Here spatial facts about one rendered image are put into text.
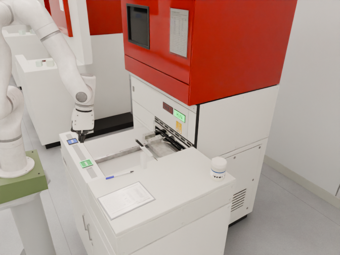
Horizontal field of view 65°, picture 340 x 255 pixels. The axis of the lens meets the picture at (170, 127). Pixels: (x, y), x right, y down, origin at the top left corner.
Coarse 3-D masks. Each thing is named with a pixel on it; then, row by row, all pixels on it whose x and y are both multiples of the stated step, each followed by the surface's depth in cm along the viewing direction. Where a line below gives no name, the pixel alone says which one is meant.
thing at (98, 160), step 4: (144, 144) 178; (128, 148) 173; (132, 148) 173; (136, 148) 175; (140, 148) 177; (116, 152) 169; (120, 152) 169; (124, 152) 171; (128, 152) 172; (132, 152) 174; (104, 156) 165; (108, 156) 165; (112, 156) 167; (116, 156) 169; (96, 160) 162; (100, 160) 163; (104, 160) 165
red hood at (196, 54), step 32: (128, 0) 169; (160, 0) 139; (192, 0) 118; (224, 0) 126; (256, 0) 137; (288, 0) 150; (128, 32) 179; (160, 32) 146; (192, 32) 124; (224, 32) 134; (256, 32) 146; (288, 32) 161; (128, 64) 193; (160, 64) 155; (192, 64) 131; (224, 64) 143; (256, 64) 157; (192, 96) 139; (224, 96) 153
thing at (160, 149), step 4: (144, 140) 178; (148, 144) 174; (156, 144) 172; (160, 144) 173; (152, 148) 171; (156, 148) 168; (160, 148) 168; (164, 148) 168; (168, 148) 168; (156, 152) 167; (160, 152) 164; (164, 152) 164; (168, 152) 164; (172, 152) 164; (160, 156) 163
